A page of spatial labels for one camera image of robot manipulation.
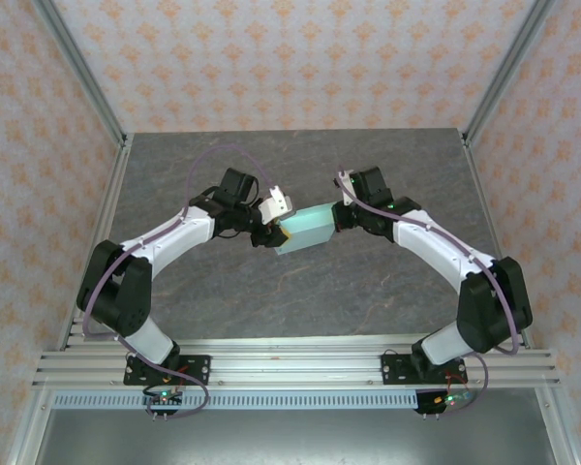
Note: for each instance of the aluminium rail beam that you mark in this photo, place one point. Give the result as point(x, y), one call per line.
point(295, 363)

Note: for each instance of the grey metal shelf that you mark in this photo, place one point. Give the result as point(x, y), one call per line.
point(290, 438)

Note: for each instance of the aluminium table side rail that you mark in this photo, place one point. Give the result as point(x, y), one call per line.
point(99, 232)
point(484, 203)

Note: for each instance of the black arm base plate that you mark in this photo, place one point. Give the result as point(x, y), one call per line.
point(394, 369)
point(193, 369)

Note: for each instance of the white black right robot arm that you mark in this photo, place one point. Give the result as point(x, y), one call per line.
point(489, 300)

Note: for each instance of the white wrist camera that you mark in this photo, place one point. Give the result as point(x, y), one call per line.
point(345, 186)
point(277, 206)

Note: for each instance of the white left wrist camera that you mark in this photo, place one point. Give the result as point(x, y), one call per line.
point(277, 206)

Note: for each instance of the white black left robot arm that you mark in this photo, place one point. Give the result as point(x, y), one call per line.
point(121, 295)

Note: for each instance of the aluminium frame post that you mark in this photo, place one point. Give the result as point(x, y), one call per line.
point(506, 68)
point(80, 68)

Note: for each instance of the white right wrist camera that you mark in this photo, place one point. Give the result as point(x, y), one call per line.
point(345, 186)

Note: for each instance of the controller board with lights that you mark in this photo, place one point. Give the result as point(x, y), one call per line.
point(163, 398)
point(445, 401)

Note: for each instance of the teal and white paper box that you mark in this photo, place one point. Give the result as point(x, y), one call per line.
point(307, 232)

